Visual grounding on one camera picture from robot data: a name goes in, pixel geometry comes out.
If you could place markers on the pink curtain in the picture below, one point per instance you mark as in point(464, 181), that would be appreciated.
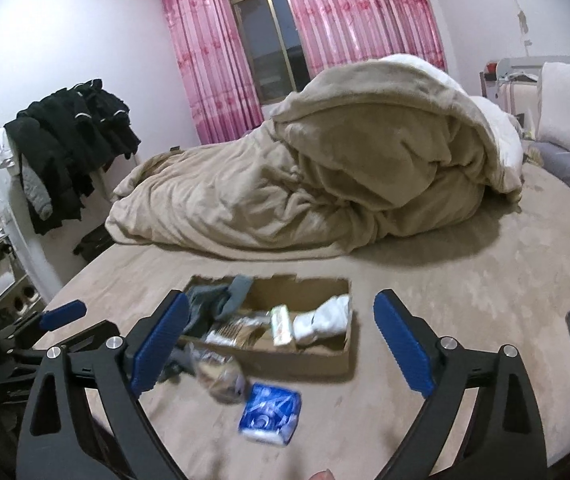
point(210, 60)
point(360, 15)

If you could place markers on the dark suitcase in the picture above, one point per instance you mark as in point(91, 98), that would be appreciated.
point(94, 244)

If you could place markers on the white socks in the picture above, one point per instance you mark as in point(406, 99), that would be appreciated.
point(322, 320)

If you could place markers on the blue tissue packet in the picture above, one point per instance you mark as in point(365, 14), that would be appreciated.
point(270, 415)

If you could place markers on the grey sock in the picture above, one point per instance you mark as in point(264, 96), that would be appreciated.
point(217, 300)

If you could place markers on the white green packet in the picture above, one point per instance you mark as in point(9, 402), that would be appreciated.
point(281, 327)

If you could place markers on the brown striped packet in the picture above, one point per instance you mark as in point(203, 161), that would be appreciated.
point(237, 332)

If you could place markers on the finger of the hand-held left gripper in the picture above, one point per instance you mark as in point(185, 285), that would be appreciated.
point(62, 314)

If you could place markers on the clear plastic snack bag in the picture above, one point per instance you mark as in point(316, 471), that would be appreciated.
point(220, 372)

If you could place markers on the grey padded garment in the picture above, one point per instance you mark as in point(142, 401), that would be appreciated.
point(37, 192)

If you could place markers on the pile of black clothes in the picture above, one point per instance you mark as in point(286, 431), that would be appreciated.
point(70, 140)

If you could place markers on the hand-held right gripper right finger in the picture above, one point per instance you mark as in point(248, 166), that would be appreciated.
point(405, 345)

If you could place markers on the white duvet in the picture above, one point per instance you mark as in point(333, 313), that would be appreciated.
point(495, 130)

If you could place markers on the beige fleece blanket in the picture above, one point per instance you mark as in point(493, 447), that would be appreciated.
point(315, 175)

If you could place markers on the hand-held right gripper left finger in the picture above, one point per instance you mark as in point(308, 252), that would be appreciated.
point(160, 340)

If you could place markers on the cardboard box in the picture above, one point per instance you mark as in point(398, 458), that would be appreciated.
point(315, 360)

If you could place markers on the window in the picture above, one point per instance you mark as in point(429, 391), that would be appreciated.
point(270, 40)

